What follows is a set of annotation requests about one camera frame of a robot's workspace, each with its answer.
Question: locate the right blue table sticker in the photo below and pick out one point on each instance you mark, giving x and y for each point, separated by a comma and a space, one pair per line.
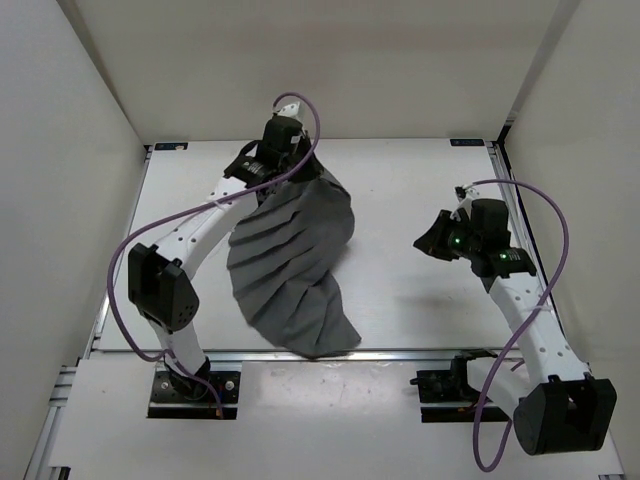
466, 142

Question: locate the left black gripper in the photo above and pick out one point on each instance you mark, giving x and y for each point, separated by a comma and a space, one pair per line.
311, 171

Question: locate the blue table sticker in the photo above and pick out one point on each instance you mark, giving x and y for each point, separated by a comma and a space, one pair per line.
466, 142
171, 146

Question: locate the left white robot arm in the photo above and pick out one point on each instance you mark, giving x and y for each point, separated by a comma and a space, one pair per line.
160, 275

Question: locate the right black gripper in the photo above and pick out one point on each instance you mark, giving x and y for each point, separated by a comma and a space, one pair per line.
432, 241

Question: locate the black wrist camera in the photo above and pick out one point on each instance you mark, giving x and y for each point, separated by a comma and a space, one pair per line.
489, 216
281, 135

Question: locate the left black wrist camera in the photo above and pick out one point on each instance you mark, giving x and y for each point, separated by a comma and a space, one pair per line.
281, 135

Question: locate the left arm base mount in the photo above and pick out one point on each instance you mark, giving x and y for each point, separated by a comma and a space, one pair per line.
168, 400

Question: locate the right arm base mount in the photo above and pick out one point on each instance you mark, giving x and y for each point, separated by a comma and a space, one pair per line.
445, 395

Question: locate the left blue table sticker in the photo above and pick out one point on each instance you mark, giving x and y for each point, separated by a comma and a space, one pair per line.
171, 146

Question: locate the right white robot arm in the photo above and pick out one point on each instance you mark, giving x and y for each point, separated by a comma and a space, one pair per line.
555, 404

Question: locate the grey pleated skirt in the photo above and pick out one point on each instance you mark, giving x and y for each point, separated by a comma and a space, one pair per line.
280, 264

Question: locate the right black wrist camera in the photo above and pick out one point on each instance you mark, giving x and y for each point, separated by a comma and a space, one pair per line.
489, 216

